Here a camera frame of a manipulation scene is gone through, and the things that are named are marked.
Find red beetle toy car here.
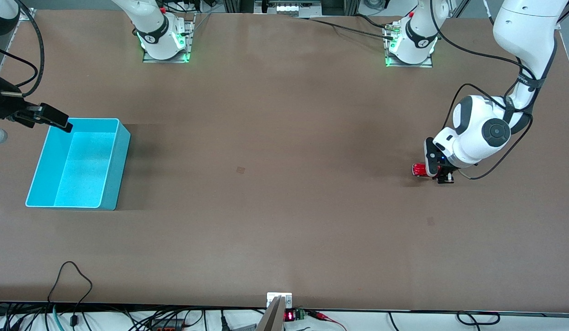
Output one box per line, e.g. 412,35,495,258
412,162,441,178

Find blue plastic box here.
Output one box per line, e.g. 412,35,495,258
26,118,131,211

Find red black clip lead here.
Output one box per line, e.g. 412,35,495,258
306,310,347,331

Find black power strip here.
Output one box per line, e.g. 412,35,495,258
147,319,186,331

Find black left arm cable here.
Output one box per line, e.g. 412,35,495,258
429,0,561,181

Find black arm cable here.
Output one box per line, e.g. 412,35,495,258
0,0,46,89
429,0,561,181

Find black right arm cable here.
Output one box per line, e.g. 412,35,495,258
0,0,46,89

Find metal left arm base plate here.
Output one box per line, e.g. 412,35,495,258
385,21,434,68

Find black coiled cable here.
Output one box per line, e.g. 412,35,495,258
456,311,501,326

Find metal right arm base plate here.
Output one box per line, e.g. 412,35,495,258
143,13,195,63

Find black cable across table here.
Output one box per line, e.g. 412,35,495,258
284,14,398,41

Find thin black looped cable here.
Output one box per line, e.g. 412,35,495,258
47,261,93,328

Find metal frame with light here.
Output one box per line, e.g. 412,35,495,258
255,0,322,14

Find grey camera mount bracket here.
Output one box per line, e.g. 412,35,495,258
256,292,293,331

